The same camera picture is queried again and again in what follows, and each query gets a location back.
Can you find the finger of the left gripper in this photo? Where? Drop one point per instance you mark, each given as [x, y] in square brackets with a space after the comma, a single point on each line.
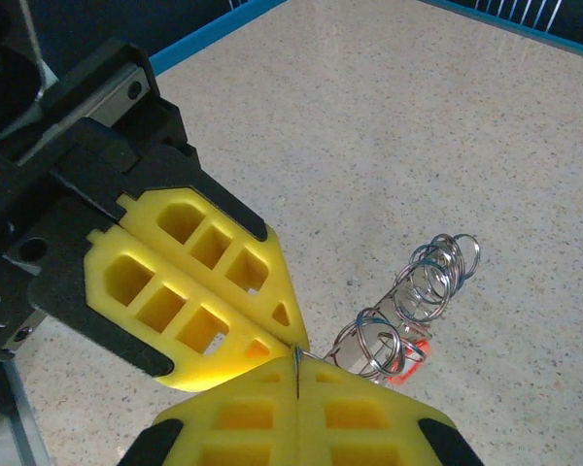
[175, 291]
[252, 272]

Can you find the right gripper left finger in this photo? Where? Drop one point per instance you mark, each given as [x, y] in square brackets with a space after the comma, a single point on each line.
[272, 388]

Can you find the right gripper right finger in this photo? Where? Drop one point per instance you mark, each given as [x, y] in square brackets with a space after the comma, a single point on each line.
[350, 393]

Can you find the large metal key hoop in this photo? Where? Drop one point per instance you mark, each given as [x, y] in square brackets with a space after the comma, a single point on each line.
[295, 361]

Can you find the red key tag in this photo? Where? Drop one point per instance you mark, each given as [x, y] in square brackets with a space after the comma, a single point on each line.
[410, 364]

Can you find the blue table edge strip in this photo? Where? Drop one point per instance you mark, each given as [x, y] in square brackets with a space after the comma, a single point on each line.
[209, 36]

